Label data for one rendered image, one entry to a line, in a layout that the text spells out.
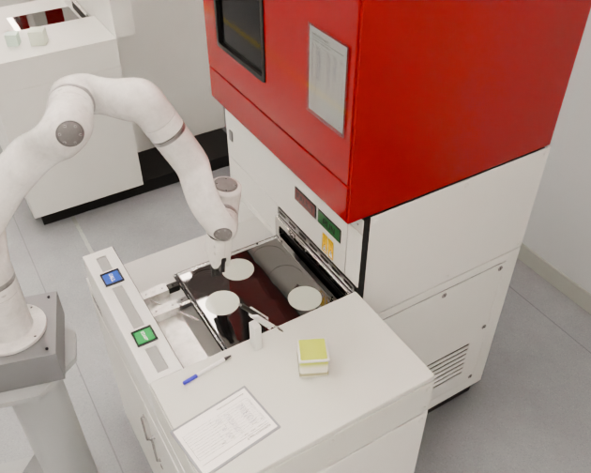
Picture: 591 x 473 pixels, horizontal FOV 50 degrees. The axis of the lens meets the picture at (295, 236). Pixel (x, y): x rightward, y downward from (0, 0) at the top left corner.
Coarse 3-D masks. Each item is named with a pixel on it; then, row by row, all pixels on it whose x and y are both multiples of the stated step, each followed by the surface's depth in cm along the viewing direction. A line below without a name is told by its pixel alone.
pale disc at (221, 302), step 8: (216, 296) 190; (224, 296) 190; (232, 296) 190; (208, 304) 187; (216, 304) 187; (224, 304) 187; (232, 304) 187; (216, 312) 185; (224, 312) 185; (232, 312) 185
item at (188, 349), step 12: (168, 300) 191; (168, 324) 184; (180, 324) 184; (168, 336) 180; (180, 336) 180; (192, 336) 180; (180, 348) 177; (192, 348) 177; (180, 360) 174; (192, 360) 174
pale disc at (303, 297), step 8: (296, 288) 192; (304, 288) 192; (312, 288) 192; (288, 296) 190; (296, 296) 190; (304, 296) 190; (312, 296) 190; (320, 296) 190; (296, 304) 187; (304, 304) 187; (312, 304) 187
